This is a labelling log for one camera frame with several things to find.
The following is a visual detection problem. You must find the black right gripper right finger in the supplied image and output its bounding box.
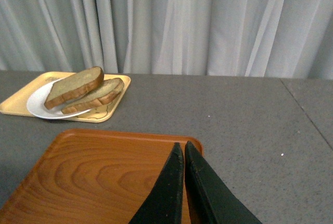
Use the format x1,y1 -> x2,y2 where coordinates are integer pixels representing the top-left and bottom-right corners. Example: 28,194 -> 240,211
185,142 -> 260,223

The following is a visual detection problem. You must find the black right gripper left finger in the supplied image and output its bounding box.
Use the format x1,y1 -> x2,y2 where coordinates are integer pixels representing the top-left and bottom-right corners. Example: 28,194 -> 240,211
130,143 -> 184,223

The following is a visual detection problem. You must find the bread slice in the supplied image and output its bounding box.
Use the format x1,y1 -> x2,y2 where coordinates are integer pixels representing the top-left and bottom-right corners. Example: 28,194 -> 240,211
44,66 -> 104,109
61,78 -> 124,114

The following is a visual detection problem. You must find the white round plate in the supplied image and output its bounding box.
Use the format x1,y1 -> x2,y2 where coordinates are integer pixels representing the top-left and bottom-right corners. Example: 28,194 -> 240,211
27,78 -> 90,120

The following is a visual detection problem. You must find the brown wooden tray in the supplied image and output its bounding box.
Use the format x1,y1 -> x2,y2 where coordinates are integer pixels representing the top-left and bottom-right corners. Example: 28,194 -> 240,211
1,129 -> 203,223

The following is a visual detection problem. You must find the yellow bear tray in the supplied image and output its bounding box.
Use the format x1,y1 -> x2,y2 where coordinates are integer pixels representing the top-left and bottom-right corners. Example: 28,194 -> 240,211
1,71 -> 131,123

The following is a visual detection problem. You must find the grey pleated curtain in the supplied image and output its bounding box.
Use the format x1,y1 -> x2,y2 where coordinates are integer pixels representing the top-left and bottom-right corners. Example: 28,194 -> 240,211
1,0 -> 332,79

